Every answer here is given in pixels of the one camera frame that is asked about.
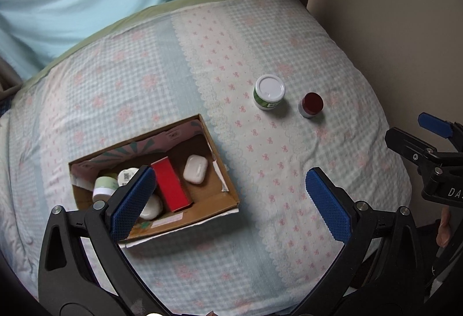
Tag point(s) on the small pale green jar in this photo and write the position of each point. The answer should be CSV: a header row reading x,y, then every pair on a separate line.
x,y
103,188

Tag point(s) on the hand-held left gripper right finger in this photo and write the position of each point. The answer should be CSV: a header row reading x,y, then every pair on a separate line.
x,y
327,207

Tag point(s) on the cardboard box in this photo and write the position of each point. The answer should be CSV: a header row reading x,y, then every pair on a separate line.
x,y
213,200

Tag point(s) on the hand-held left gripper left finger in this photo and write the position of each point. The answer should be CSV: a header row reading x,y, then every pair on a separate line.
x,y
134,200

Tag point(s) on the dark blue cloth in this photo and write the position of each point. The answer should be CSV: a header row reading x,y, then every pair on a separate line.
x,y
6,104

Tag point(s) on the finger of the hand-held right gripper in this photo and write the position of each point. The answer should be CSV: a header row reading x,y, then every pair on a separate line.
x,y
436,123
405,142

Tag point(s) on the white earbuds case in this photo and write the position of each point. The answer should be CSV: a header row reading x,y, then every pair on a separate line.
x,y
194,168

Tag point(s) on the person's right hand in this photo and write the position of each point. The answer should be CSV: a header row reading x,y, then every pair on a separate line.
x,y
444,229

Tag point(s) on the white pill bottle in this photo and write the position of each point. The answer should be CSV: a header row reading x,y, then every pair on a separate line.
x,y
126,175

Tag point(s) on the white lid green label jar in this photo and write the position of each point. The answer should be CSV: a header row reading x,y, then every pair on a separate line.
x,y
269,90

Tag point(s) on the red rectangular box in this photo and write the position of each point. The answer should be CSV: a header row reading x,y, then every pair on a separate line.
x,y
172,186

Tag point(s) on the round white jar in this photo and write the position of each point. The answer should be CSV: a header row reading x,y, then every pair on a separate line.
x,y
151,208

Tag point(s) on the small red cap jar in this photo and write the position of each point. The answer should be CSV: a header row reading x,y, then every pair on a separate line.
x,y
313,103

